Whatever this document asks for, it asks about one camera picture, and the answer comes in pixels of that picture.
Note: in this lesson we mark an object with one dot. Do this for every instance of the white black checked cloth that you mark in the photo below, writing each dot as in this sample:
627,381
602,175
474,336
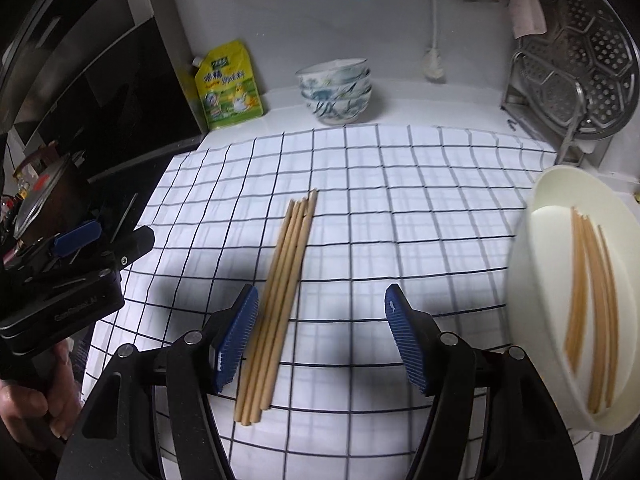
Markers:
400,210

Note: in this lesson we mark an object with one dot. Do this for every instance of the yellow detergent pouch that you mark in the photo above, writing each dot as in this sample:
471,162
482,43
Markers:
230,90

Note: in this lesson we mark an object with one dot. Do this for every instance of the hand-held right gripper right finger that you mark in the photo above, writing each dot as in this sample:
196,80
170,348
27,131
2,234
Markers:
407,345

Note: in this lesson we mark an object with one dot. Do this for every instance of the pink hanging cloth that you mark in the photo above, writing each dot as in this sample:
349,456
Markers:
525,10

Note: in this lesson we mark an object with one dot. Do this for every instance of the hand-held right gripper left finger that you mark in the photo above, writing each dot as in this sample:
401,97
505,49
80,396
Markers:
235,340

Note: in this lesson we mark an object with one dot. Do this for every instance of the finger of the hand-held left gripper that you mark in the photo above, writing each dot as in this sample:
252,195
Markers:
130,250
75,240

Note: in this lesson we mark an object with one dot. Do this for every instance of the person's left hand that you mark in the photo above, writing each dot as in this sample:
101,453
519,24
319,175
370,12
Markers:
30,405

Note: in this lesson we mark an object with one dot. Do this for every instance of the pile of wooden chopsticks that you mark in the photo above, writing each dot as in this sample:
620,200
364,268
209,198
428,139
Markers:
280,300

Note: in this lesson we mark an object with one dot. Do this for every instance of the single wooden chopstick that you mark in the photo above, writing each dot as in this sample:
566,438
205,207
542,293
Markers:
594,340
575,285
601,310

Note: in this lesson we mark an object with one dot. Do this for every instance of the blue white porcelain bowl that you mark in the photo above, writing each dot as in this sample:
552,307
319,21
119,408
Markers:
337,112
320,89
332,67

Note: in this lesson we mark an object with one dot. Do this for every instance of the perforated steel steamer plate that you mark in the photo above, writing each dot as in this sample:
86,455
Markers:
600,50

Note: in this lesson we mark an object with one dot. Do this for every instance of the steel dish rack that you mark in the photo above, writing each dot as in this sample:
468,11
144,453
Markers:
570,146

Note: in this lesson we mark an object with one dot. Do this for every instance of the cream oval plastic tray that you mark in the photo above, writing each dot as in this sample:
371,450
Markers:
540,260

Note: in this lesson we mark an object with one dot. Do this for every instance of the black gas stove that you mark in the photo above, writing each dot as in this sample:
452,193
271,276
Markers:
145,185

